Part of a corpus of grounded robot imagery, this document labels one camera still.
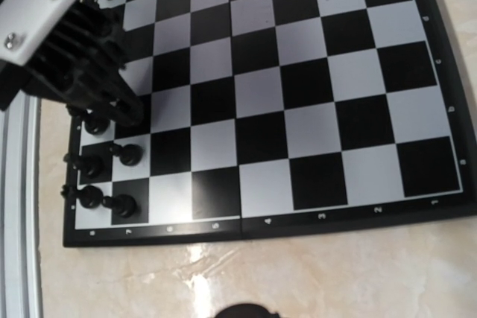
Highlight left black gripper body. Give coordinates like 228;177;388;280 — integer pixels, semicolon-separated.
22;0;144;127

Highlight black chess piece king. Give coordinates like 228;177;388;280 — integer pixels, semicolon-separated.
80;110;110;136

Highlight black pawn second row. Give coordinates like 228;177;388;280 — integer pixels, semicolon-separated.
109;143;144;167

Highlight black chess piece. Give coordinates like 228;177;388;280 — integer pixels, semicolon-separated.
60;184;104;209
63;153;104;179

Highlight black pawn second row two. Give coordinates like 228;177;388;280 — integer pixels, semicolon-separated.
101;194;137;218

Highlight black grey chessboard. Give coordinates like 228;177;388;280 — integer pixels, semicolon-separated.
63;0;476;247

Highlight black pawn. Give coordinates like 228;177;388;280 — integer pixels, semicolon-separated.
215;303;280;318

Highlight aluminium front rail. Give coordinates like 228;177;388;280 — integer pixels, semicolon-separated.
1;93;43;317

